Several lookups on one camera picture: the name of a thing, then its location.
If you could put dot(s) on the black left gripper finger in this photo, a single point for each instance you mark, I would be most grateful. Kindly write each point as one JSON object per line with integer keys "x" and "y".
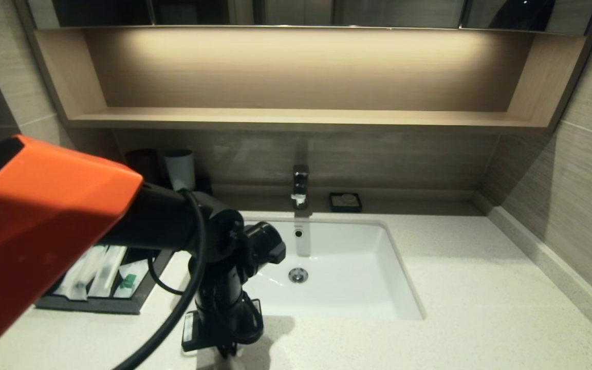
{"x": 232, "y": 351}
{"x": 220, "y": 352}

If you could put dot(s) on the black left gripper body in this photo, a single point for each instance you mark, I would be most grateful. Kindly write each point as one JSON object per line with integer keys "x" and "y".
{"x": 224, "y": 313}

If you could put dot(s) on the clear sachet with green print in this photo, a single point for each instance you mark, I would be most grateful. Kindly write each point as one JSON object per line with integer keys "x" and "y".
{"x": 130, "y": 280}

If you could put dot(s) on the toothbrush with green label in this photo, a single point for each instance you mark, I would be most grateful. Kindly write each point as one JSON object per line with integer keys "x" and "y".
{"x": 82, "y": 272}

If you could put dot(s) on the black cup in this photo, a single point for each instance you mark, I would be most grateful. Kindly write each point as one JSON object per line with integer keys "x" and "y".
{"x": 144, "y": 162}

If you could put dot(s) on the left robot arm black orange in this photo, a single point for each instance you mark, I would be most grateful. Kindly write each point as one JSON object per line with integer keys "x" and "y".
{"x": 39, "y": 221}

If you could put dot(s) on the chrome sink drain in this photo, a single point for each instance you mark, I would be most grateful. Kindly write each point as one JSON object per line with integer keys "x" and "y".
{"x": 298, "y": 275}

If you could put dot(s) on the white sink basin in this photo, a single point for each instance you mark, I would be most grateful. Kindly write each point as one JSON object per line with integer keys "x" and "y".
{"x": 352, "y": 267}

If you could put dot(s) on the chrome faucet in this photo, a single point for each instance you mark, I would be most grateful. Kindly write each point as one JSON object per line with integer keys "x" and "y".
{"x": 300, "y": 185}

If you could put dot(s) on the white cup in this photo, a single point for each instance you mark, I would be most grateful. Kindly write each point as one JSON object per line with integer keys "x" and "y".
{"x": 180, "y": 167}

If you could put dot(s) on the black soap dish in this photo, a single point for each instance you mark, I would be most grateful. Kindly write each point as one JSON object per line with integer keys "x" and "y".
{"x": 334, "y": 205}

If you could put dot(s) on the round soap bar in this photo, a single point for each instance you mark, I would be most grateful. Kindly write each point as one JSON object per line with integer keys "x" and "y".
{"x": 348, "y": 199}

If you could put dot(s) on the mirror cabinet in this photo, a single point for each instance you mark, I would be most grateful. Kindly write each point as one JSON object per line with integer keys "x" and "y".
{"x": 378, "y": 13}

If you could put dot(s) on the wooden wall shelf niche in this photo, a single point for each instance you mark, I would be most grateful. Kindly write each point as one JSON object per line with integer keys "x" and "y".
{"x": 301, "y": 118}

